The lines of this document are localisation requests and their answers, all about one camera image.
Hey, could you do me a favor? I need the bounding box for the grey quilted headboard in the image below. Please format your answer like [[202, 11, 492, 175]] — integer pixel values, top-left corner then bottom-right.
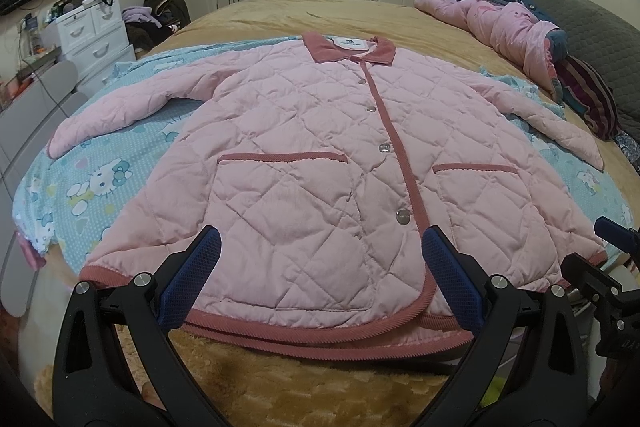
[[533, 0, 640, 139]]

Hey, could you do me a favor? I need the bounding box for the white drawer cabinet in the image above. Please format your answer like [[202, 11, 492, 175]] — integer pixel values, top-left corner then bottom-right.
[[42, 0, 136, 98]]

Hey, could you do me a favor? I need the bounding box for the striped dark pillow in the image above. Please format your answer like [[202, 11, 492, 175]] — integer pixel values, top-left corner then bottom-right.
[[554, 55, 620, 141]]

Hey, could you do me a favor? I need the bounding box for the tan plush bed blanket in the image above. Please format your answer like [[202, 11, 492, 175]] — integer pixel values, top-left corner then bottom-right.
[[47, 30, 639, 426]]

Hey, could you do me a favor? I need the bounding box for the pink floral duvet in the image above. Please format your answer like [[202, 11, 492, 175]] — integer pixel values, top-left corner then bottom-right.
[[414, 0, 568, 102]]

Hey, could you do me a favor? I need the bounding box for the pink quilted jacket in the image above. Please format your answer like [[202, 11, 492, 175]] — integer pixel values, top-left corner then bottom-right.
[[48, 34, 605, 360]]

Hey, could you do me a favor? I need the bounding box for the purple clothes pile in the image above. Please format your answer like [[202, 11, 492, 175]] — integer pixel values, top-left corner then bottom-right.
[[122, 6, 162, 28]]

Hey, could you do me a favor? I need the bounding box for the black backpack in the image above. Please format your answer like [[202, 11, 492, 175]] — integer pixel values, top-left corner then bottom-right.
[[143, 0, 191, 29]]

